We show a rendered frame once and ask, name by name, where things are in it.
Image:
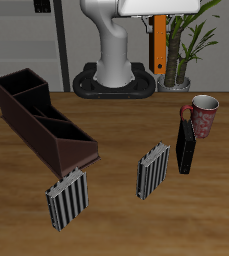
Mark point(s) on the red white mug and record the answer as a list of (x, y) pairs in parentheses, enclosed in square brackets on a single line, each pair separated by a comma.
[(204, 118)]

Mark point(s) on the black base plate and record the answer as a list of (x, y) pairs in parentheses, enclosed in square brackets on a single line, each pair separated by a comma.
[(86, 90)]

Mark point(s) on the dark brown desk caddy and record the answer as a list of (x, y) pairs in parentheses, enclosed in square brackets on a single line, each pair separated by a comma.
[(44, 136)]

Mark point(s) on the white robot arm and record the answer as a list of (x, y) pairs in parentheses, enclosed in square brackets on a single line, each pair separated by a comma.
[(114, 50)]

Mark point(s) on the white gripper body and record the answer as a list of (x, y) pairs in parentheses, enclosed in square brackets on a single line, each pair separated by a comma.
[(159, 6)]

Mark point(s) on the small black wall box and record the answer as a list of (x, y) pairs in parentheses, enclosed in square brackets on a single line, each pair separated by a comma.
[(42, 5)]

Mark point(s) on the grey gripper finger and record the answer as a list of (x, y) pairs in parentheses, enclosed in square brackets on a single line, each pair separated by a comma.
[(148, 25)]

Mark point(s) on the dark grey vertical post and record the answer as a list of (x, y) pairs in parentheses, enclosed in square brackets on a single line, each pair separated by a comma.
[(62, 46)]

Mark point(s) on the black white striped book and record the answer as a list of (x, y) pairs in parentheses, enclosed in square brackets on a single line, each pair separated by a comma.
[(152, 173), (67, 201)]

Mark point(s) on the green pot plant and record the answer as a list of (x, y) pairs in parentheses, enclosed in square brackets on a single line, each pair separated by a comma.
[(172, 56)]

